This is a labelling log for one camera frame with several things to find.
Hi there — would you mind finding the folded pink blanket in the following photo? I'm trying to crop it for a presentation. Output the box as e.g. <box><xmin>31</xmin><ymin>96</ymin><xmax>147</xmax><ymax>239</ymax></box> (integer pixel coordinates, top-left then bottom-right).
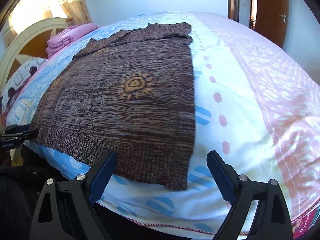
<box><xmin>46</xmin><ymin>23</ymin><xmax>97</xmax><ymax>58</ymax></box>

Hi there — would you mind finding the cream and brown headboard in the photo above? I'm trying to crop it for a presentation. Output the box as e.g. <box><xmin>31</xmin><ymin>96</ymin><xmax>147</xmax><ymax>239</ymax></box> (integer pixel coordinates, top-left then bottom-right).
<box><xmin>1</xmin><ymin>17</ymin><xmax>68</xmax><ymax>90</ymax></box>

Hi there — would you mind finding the brown wooden door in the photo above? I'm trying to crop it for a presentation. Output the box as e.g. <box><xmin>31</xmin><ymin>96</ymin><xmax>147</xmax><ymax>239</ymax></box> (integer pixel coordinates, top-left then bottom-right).
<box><xmin>255</xmin><ymin>0</ymin><xmax>289</xmax><ymax>48</ymax></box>

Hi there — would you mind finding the yellow floral curtain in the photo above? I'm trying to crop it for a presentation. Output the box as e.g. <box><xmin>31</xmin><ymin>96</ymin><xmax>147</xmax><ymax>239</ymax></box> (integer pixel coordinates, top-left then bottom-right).
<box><xmin>49</xmin><ymin>0</ymin><xmax>92</xmax><ymax>25</ymax></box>

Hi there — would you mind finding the patterned white pillow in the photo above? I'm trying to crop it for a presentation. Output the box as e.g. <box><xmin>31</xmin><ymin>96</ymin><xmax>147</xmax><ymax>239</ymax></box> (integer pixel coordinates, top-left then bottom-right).
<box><xmin>1</xmin><ymin>57</ymin><xmax>47</xmax><ymax>114</ymax></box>

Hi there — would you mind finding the silver door handle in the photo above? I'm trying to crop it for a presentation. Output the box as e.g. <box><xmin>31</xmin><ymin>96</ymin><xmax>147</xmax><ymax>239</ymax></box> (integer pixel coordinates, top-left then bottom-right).
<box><xmin>279</xmin><ymin>14</ymin><xmax>287</xmax><ymax>23</ymax></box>

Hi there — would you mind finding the brown knitted sweater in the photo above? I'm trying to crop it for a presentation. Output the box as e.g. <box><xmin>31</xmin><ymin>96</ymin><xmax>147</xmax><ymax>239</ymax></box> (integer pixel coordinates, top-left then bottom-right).
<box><xmin>30</xmin><ymin>22</ymin><xmax>196</xmax><ymax>191</ymax></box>

